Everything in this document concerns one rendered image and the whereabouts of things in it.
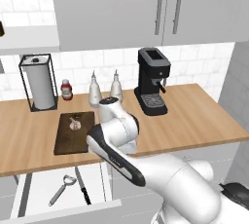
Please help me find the garlic bulb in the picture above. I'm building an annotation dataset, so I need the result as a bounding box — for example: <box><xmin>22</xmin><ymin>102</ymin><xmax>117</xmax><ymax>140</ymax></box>
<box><xmin>68</xmin><ymin>116</ymin><xmax>82</xmax><ymax>131</ymax></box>

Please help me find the dark wooden cutting board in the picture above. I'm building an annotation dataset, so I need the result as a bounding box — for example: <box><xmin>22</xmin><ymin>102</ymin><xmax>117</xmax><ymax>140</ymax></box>
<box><xmin>53</xmin><ymin>111</ymin><xmax>96</xmax><ymax>156</ymax></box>

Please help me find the white bottle with spout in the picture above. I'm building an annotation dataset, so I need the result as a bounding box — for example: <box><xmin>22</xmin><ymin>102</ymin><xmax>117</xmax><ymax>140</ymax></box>
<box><xmin>89</xmin><ymin>70</ymin><xmax>103</xmax><ymax>108</ymax></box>
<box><xmin>110</xmin><ymin>68</ymin><xmax>125</xmax><ymax>103</ymax></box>

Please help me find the black coffee machine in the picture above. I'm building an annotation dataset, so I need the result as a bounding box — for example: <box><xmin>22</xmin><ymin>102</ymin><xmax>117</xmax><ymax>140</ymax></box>
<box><xmin>133</xmin><ymin>47</ymin><xmax>172</xmax><ymax>117</ymax></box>

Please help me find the red jar with white label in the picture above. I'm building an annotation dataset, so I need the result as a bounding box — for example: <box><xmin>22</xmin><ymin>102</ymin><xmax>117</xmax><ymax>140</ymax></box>
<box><xmin>60</xmin><ymin>78</ymin><xmax>74</xmax><ymax>102</ymax></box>

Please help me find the white paper towel roll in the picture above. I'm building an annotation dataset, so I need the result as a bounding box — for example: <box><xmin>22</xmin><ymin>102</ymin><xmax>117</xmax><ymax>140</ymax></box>
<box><xmin>24</xmin><ymin>56</ymin><xmax>56</xmax><ymax>111</ymax></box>

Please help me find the white upper cupboard door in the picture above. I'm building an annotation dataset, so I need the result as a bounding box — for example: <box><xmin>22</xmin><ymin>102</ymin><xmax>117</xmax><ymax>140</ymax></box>
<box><xmin>161</xmin><ymin>0</ymin><xmax>249</xmax><ymax>47</ymax></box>
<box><xmin>49</xmin><ymin>0</ymin><xmax>170</xmax><ymax>53</ymax></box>

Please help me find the grey metal peeler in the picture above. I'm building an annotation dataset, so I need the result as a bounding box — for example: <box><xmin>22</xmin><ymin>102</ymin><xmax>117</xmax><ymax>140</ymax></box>
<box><xmin>48</xmin><ymin>174</ymin><xmax>78</xmax><ymax>207</ymax></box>

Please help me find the open white drawer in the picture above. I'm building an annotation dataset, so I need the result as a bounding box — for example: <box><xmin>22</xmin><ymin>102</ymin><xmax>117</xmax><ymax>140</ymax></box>
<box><xmin>0</xmin><ymin>162</ymin><xmax>123</xmax><ymax>224</ymax></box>

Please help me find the grey cupboard door handle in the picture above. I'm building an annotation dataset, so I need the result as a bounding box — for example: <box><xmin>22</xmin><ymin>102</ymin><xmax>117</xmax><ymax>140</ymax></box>
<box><xmin>154</xmin><ymin>0</ymin><xmax>165</xmax><ymax>36</ymax></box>
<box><xmin>171</xmin><ymin>0</ymin><xmax>185</xmax><ymax>35</ymax></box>

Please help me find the black handled knife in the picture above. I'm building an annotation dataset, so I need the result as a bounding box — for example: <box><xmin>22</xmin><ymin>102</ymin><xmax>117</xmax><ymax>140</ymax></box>
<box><xmin>74</xmin><ymin>167</ymin><xmax>92</xmax><ymax>206</ymax></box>

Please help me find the black wire paper towel holder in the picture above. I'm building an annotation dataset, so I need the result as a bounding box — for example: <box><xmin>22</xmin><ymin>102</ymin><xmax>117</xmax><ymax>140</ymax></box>
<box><xmin>18</xmin><ymin>53</ymin><xmax>59</xmax><ymax>113</ymax></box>

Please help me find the white wall shelf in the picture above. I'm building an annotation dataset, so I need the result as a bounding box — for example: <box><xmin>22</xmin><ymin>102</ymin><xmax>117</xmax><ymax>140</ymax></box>
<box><xmin>0</xmin><ymin>24</ymin><xmax>61</xmax><ymax>56</ymax></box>

